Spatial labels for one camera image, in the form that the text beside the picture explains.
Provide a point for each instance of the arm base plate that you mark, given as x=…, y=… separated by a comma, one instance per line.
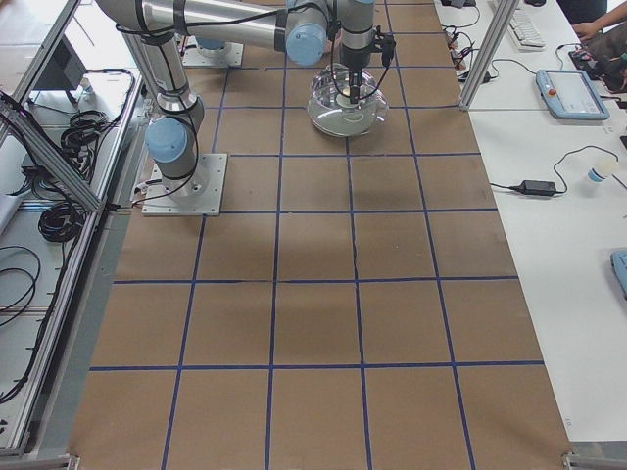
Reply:
x=201, y=195
x=228, y=56

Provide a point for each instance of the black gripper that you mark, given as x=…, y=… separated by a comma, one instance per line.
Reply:
x=354, y=59

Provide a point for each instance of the paper cup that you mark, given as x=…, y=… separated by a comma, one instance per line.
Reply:
x=602, y=170

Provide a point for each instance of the blue teach pendant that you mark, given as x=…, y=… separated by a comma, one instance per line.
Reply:
x=570, y=94

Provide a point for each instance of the aluminium frame post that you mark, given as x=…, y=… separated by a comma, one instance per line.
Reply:
x=490, y=43

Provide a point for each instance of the white keyboard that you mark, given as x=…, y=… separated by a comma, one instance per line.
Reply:
x=524, y=33

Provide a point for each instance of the glass pot lid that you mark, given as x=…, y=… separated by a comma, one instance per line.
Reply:
x=331, y=110

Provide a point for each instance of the brown paper table cover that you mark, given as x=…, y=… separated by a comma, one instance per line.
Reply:
x=354, y=305

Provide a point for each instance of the black power adapter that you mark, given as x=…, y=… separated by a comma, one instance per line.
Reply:
x=535, y=188

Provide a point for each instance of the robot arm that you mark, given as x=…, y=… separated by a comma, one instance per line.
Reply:
x=302, y=30

